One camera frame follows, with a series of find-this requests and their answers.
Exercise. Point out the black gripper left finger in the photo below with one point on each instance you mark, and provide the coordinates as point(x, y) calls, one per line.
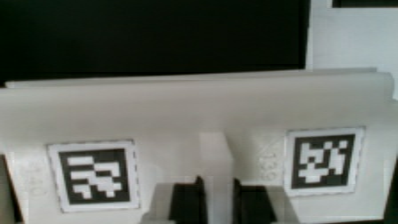
point(190, 212)

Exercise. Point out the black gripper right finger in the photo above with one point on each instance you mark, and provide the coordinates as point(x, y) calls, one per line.
point(253, 211)

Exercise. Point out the white cabinet door panel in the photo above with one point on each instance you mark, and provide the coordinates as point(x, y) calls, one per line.
point(110, 138)

